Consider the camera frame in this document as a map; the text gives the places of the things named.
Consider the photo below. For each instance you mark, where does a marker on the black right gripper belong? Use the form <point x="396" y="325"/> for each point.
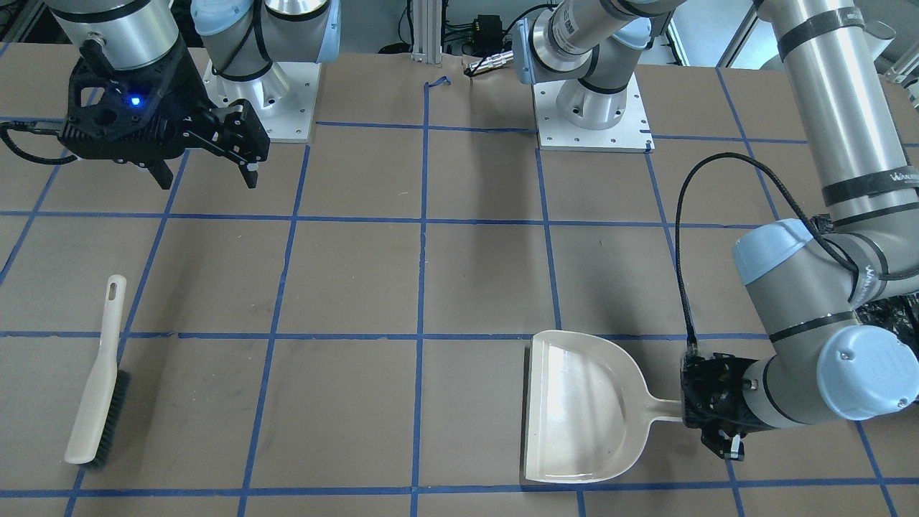
<point x="184" y="92"/>

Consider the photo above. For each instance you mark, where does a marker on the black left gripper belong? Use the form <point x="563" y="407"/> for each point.
<point x="731" y="418"/>

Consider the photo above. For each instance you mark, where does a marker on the white hand brush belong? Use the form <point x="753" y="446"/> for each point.
<point x="105" y="391"/>

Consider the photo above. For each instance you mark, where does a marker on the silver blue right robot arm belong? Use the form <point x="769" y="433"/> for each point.
<point x="243" y="38"/>

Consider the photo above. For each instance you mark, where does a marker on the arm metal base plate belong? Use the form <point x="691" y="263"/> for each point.
<point x="284" y="98"/>
<point x="572" y="118"/>

